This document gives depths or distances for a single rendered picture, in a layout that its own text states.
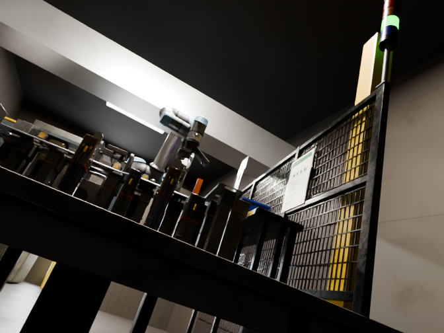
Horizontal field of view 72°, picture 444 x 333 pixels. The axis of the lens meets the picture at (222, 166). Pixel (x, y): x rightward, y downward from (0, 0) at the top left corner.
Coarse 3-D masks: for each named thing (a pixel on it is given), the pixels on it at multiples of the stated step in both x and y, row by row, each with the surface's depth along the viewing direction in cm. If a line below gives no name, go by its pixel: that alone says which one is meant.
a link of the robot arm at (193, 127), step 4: (196, 116) 163; (200, 116) 161; (196, 120) 160; (200, 120) 160; (204, 120) 161; (192, 124) 161; (196, 124) 159; (200, 124) 159; (204, 124) 160; (192, 128) 159; (196, 128) 158; (200, 128) 159; (204, 128) 161; (200, 132) 158; (204, 132) 162
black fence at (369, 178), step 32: (384, 96) 116; (352, 128) 130; (384, 128) 110; (288, 160) 187; (352, 160) 121; (256, 192) 221; (352, 192) 113; (352, 224) 105; (320, 256) 115; (352, 256) 98; (320, 288) 107; (192, 320) 242
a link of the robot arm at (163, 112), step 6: (162, 108) 194; (168, 108) 194; (174, 108) 202; (162, 114) 185; (168, 114) 163; (174, 114) 200; (162, 120) 162; (168, 120) 163; (174, 120) 164; (180, 120) 166; (168, 126) 164; (174, 126) 164; (180, 126) 165
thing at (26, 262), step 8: (48, 128) 585; (56, 128) 590; (64, 136) 589; (72, 136) 594; (0, 248) 524; (0, 256) 521; (24, 256) 532; (32, 256) 560; (24, 264) 537; (32, 264) 583; (16, 272) 521; (24, 272) 558; (8, 280) 516; (16, 280) 532
